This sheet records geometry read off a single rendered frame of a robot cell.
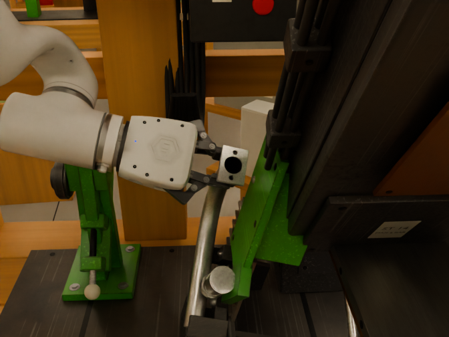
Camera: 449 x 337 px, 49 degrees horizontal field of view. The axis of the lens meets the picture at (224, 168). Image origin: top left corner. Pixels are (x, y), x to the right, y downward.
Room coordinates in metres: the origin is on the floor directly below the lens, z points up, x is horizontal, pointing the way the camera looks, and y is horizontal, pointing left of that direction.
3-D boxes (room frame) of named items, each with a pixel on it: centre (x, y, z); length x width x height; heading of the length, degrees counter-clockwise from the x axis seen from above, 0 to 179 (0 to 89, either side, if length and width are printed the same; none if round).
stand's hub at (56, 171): (0.76, 0.29, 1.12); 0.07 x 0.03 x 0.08; 3
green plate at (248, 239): (0.59, -0.08, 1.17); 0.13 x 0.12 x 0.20; 93
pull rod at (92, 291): (0.67, 0.23, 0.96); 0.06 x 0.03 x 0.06; 3
